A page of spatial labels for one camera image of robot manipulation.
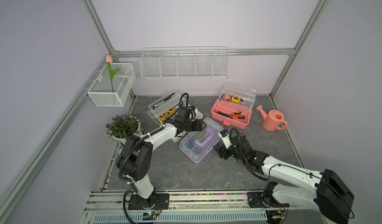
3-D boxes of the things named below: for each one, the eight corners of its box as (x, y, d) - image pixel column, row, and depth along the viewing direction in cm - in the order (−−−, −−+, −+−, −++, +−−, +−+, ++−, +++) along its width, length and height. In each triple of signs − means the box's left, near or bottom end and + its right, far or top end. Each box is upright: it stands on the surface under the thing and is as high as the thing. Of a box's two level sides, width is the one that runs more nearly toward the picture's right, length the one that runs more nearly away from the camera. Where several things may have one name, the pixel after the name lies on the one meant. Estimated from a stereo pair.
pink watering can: (251, 124, 106) (256, 114, 96) (254, 115, 111) (259, 104, 102) (279, 134, 100) (288, 124, 91) (281, 124, 106) (289, 114, 96)
